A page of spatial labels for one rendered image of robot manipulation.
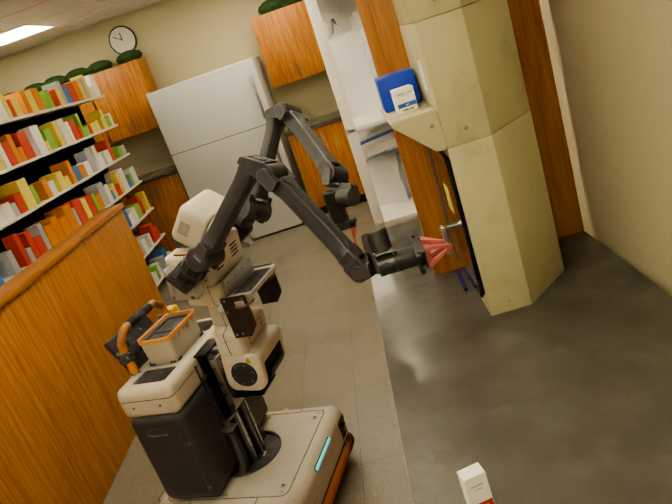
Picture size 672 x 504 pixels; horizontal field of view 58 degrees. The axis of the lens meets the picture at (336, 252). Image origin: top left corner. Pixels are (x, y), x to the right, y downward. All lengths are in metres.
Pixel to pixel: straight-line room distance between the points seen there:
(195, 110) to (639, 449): 5.79
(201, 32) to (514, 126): 5.79
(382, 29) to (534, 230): 0.71
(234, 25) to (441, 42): 5.70
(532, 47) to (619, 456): 1.18
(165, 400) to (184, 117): 4.57
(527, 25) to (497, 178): 0.54
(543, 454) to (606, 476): 0.12
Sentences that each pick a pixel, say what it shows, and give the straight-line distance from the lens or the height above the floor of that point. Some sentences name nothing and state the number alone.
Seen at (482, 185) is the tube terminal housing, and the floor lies 1.30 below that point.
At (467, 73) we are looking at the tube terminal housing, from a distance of 1.51.
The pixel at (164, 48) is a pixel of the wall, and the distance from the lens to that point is 7.25.
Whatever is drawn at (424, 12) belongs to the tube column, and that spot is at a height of 1.72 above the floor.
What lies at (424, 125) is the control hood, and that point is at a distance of 1.50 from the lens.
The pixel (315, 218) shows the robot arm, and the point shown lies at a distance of 1.69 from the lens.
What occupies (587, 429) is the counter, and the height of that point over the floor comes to 0.94.
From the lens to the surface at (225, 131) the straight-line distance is 6.50.
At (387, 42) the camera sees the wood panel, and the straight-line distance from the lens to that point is 1.85.
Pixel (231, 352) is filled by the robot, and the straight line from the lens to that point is 2.28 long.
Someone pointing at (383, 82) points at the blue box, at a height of 1.59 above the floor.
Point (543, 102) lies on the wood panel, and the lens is 1.96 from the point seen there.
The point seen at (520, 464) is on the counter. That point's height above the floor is 0.94.
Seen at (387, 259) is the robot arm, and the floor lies 1.16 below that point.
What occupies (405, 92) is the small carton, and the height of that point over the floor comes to 1.56.
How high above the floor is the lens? 1.74
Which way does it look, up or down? 19 degrees down
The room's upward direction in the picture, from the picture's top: 19 degrees counter-clockwise
